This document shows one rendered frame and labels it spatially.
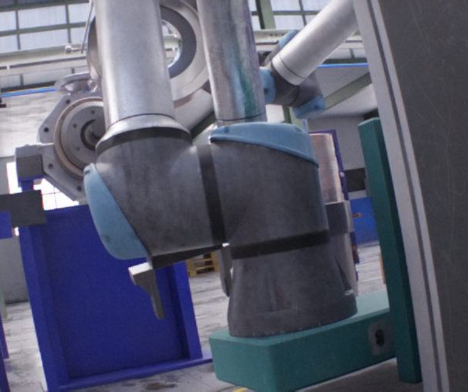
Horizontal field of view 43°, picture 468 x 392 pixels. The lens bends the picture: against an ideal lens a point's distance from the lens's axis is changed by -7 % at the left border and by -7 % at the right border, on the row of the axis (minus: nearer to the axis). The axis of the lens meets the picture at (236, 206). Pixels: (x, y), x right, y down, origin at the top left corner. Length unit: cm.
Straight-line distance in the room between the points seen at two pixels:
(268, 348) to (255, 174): 18
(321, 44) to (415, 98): 75
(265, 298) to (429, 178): 27
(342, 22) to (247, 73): 36
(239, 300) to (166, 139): 19
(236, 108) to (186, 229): 27
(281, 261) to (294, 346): 9
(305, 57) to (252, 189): 60
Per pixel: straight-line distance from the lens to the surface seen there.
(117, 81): 75
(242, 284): 70
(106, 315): 300
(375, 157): 70
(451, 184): 47
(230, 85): 89
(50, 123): 293
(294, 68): 126
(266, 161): 68
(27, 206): 259
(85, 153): 276
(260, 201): 68
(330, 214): 373
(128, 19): 79
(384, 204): 70
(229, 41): 89
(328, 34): 122
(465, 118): 45
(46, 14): 1022
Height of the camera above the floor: 52
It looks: 3 degrees up
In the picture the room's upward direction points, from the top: 10 degrees counter-clockwise
